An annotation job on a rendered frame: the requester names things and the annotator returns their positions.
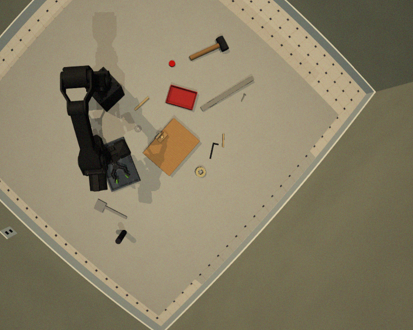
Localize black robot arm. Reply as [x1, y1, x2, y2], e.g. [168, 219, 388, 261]
[60, 65, 113, 192]

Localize light wooden board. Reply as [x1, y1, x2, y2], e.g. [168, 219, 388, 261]
[143, 118, 200, 176]

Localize red shallow tray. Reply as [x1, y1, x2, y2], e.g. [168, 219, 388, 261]
[166, 85, 198, 110]

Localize small wooden block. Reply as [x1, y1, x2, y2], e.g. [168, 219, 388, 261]
[158, 132, 168, 143]

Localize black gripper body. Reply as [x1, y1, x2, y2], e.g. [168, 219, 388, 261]
[101, 139, 131, 165]

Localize black-headed mallet with wooden handle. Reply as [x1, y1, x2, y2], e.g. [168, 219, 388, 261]
[189, 36, 229, 60]

